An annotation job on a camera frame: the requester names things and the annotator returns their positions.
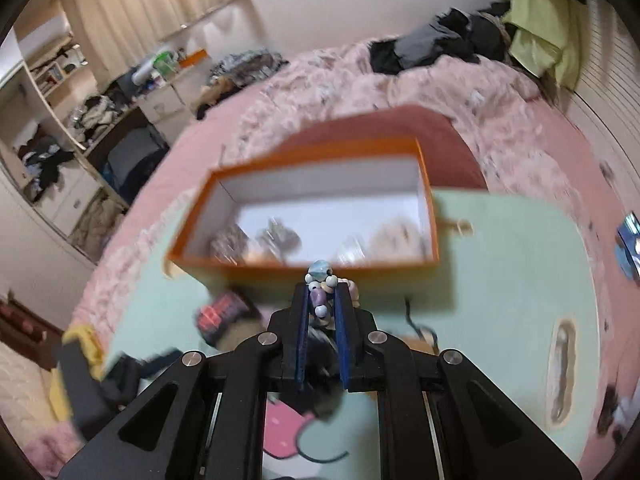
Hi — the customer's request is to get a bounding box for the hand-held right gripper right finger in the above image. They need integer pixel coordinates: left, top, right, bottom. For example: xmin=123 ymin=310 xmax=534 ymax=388
xmin=334 ymin=280 xmax=583 ymax=480

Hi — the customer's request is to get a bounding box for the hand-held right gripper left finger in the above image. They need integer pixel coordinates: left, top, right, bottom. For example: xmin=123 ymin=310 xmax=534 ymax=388
xmin=57 ymin=282 xmax=311 ymax=480

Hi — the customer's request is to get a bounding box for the pastel bead bracelet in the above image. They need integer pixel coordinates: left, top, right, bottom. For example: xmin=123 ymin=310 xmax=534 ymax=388
xmin=306 ymin=259 xmax=361 ymax=332

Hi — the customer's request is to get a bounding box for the orange cardboard box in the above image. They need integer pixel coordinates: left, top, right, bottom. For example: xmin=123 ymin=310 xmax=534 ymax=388
xmin=166 ymin=136 xmax=441 ymax=281

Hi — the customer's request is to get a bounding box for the green plastic container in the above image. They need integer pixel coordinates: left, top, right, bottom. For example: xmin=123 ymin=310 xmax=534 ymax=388
xmin=152 ymin=51 xmax=176 ymax=78

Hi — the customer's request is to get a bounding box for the yellow cloth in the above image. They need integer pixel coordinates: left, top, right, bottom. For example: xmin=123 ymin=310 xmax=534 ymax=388
xmin=50 ymin=326 xmax=106 ymax=423

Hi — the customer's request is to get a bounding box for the dark red furniture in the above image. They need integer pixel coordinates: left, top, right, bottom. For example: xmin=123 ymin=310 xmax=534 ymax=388
xmin=0 ymin=297 xmax=62 ymax=372

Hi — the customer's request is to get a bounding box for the mint green lap table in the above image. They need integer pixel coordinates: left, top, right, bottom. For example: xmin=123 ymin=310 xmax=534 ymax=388
xmin=102 ymin=187 xmax=601 ymax=480

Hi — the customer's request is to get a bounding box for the maroon cushion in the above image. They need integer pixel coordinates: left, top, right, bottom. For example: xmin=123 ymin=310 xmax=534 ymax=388
xmin=272 ymin=104 xmax=488 ymax=192

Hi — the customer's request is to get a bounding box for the dark bag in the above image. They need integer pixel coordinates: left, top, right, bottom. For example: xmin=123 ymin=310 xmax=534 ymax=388
xmin=107 ymin=127 xmax=171 ymax=201

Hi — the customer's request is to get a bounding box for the pink floral quilt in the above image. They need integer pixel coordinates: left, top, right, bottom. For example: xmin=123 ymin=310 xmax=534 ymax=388
xmin=70 ymin=40 xmax=546 ymax=341

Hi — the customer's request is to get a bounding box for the tan and black clothing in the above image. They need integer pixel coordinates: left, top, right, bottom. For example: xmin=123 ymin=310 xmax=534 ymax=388
xmin=196 ymin=82 xmax=231 ymax=121

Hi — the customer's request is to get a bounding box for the small dark cloth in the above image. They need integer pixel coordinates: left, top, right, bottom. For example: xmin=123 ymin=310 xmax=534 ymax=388
xmin=596 ymin=384 xmax=637 ymax=437

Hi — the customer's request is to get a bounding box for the black and white clothes pile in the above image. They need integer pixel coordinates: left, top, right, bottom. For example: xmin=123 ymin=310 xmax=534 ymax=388
xmin=75 ymin=94 xmax=120 ymax=132

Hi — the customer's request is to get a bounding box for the white bedside cabinet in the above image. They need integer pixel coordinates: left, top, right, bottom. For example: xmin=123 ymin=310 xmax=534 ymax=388
xmin=137 ymin=67 xmax=201 ymax=126

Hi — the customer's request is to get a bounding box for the white open shelf unit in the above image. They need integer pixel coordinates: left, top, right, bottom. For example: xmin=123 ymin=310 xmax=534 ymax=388
xmin=0 ymin=30 xmax=131 ymax=261

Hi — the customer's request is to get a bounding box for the grey patterned clothing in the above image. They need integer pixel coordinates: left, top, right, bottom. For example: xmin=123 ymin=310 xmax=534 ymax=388
xmin=207 ymin=50 xmax=288 ymax=81

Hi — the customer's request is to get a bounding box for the bed with pink sheet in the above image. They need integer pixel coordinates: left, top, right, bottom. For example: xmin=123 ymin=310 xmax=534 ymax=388
xmin=70 ymin=75 xmax=640 ymax=466

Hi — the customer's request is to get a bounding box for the smartphone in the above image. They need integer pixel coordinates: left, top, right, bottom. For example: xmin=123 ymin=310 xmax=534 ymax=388
xmin=616 ymin=212 xmax=640 ymax=281

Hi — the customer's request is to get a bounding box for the pile of dark clothes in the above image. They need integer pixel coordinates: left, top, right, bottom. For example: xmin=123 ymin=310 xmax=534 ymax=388
xmin=369 ymin=2 xmax=516 ymax=76

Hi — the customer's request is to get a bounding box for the yellow-green cloth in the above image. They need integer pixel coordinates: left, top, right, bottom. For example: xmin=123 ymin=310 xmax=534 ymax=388
xmin=502 ymin=0 xmax=583 ymax=92

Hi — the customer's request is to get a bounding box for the beige curtain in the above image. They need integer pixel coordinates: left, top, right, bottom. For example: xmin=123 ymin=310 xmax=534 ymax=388
xmin=65 ymin=0 xmax=301 ymax=86

